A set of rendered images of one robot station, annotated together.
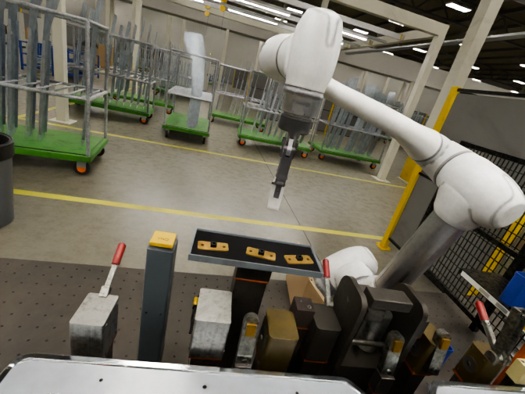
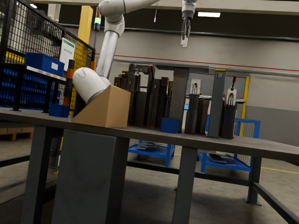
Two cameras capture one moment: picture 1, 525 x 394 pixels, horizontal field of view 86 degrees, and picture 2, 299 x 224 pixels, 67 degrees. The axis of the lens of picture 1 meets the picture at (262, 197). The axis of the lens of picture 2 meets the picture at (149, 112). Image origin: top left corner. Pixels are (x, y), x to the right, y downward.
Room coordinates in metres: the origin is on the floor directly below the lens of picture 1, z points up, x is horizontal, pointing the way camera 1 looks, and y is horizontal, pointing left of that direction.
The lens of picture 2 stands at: (2.22, 0.45, 0.78)
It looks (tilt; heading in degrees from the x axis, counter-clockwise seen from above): 1 degrees up; 204
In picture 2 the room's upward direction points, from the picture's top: 7 degrees clockwise
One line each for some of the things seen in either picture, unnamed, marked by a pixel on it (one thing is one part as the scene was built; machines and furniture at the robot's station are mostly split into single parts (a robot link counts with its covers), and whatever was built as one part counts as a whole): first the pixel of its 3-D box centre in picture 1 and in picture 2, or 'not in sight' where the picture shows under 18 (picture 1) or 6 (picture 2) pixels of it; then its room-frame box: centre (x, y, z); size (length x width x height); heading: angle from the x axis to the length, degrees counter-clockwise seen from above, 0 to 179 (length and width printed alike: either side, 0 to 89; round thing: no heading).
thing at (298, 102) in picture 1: (300, 102); (188, 10); (0.68, -0.03, 1.58); 0.09 x 0.09 x 0.06
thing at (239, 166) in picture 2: not in sight; (223, 143); (-2.15, 0.05, 0.48); 1.20 x 0.80 x 0.95; 16
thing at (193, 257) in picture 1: (256, 252); (182, 67); (0.69, -0.02, 1.16); 0.37 x 0.14 x 0.02; 100
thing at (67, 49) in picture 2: not in sight; (66, 55); (0.48, -1.33, 1.30); 0.23 x 0.02 x 0.31; 10
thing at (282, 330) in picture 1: (263, 370); (171, 106); (0.55, -0.12, 0.89); 0.12 x 0.08 x 0.38; 10
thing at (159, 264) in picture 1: (156, 304); (216, 105); (0.65, 0.23, 0.92); 0.08 x 0.08 x 0.44; 10
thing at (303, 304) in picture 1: (285, 356); (162, 103); (0.60, -0.18, 0.90); 0.05 x 0.05 x 0.40; 10
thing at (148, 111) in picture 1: (111, 76); not in sight; (6.86, 4.14, 0.89); 1.90 x 1.00 x 1.77; 108
